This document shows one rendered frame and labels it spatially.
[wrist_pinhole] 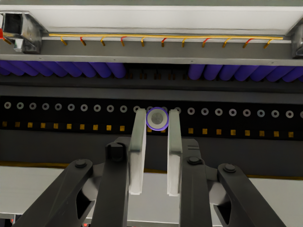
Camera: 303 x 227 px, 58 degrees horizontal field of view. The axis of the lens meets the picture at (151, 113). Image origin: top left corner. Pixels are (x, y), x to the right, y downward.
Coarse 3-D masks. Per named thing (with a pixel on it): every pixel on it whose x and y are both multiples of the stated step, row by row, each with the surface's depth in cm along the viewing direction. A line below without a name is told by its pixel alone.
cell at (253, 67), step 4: (240, 68) 33; (244, 68) 32; (248, 68) 32; (252, 68) 31; (256, 68) 32; (236, 72) 35; (240, 72) 34; (244, 72) 33; (248, 72) 33; (252, 72) 33; (236, 76) 36; (240, 76) 35; (244, 76) 34; (248, 76) 35; (240, 80) 36
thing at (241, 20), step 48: (0, 0) 24; (48, 0) 24; (96, 0) 23; (144, 0) 23; (192, 0) 23; (240, 0) 22; (288, 0) 22; (48, 96) 42; (96, 96) 42; (144, 96) 41; (192, 96) 41; (240, 96) 40; (288, 96) 40
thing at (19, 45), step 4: (0, 28) 22; (0, 32) 22; (4, 32) 22; (8, 32) 23; (0, 36) 22; (4, 36) 23; (8, 36) 23; (12, 36) 24; (16, 36) 24; (20, 36) 25; (16, 40) 26; (20, 40) 26; (24, 40) 26; (16, 44) 25; (20, 44) 25; (16, 48) 25; (20, 48) 25
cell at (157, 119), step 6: (156, 108) 21; (162, 108) 21; (150, 114) 21; (156, 114) 21; (162, 114) 21; (168, 114) 21; (150, 120) 21; (156, 120) 21; (162, 120) 21; (168, 120) 21; (150, 126) 21; (156, 126) 21; (162, 126) 21
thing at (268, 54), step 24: (0, 48) 29; (48, 48) 29; (72, 48) 29; (96, 48) 29; (120, 48) 28; (144, 48) 28; (168, 48) 28; (192, 48) 28; (216, 48) 28; (240, 48) 28; (264, 48) 27; (288, 48) 27
